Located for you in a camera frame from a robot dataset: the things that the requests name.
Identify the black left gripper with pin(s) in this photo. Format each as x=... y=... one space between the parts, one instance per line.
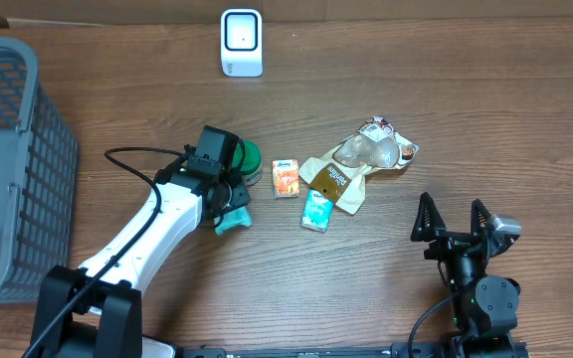
x=242 y=198

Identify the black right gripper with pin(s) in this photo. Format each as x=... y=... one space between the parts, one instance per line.
x=448 y=241

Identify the green lid jar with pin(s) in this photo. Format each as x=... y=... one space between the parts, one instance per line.
x=249 y=159

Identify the teal wet wipes pack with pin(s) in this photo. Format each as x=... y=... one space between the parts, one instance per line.
x=233 y=219

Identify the orange Kleenex tissue pack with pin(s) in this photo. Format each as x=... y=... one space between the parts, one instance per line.
x=285 y=178

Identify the small teal Kleenex pack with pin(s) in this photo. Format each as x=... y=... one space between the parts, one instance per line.
x=316 y=212

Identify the beige PanTree snack bag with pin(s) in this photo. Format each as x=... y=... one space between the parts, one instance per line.
x=339 y=174

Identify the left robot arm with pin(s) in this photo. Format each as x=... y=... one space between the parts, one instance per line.
x=95 y=310

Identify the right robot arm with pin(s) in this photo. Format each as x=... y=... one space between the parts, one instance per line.
x=484 y=306

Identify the white barcode scanner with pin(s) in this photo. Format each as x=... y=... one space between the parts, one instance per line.
x=242 y=43

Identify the grey plastic shopping basket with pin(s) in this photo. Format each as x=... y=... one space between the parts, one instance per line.
x=39 y=162

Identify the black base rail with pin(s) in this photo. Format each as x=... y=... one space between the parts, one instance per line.
x=396 y=350

